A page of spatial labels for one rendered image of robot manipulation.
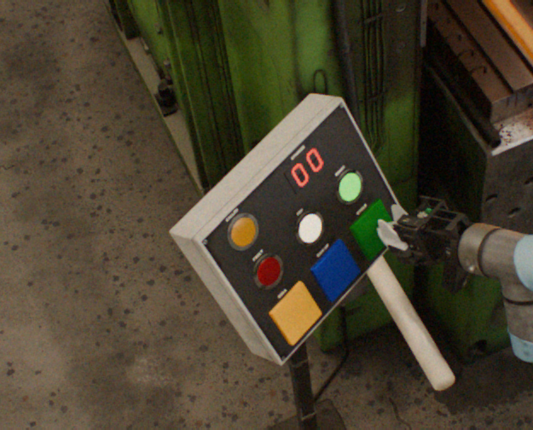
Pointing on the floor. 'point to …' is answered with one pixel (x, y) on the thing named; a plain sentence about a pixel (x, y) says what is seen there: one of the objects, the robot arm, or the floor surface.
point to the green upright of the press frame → (287, 41)
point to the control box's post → (303, 388)
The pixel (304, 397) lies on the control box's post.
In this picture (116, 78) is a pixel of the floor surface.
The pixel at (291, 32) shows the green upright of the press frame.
